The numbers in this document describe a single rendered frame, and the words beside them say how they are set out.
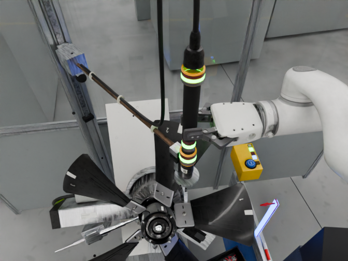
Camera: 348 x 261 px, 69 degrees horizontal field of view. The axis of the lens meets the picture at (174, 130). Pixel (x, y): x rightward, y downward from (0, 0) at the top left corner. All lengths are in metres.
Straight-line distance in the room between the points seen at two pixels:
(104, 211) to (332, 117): 0.84
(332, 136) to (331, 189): 2.24
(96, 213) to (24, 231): 1.49
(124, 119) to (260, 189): 1.68
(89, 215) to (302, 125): 0.82
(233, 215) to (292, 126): 0.49
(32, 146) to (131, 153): 0.85
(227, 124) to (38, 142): 1.38
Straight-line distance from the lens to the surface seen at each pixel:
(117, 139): 1.10
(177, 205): 0.98
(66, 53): 1.05
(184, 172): 0.69
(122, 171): 1.13
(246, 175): 1.27
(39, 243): 2.42
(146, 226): 0.91
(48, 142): 1.74
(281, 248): 2.32
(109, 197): 0.93
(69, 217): 1.11
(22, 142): 1.79
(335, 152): 0.53
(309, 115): 0.63
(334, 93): 0.55
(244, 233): 1.02
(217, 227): 0.98
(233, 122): 0.56
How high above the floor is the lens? 2.07
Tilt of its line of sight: 48 degrees down
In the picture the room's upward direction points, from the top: straight up
